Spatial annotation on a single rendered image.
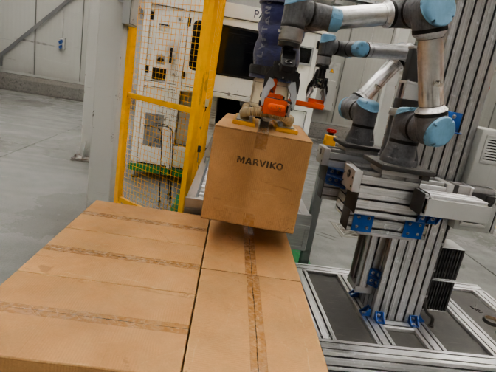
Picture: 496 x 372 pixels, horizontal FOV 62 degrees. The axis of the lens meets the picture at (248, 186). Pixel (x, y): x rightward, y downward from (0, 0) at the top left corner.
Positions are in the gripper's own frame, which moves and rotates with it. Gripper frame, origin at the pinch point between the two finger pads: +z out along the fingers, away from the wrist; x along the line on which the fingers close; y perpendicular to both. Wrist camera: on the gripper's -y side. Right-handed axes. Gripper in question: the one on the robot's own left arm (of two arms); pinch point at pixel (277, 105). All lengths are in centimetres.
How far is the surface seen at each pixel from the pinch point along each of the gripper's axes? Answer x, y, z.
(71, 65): 457, 927, 33
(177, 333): 18, -32, 67
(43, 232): 135, 135, 121
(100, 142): 104, 144, 52
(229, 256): 6, 25, 66
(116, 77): 98, 144, 7
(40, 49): 532, 921, 8
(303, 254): -48, 135, 104
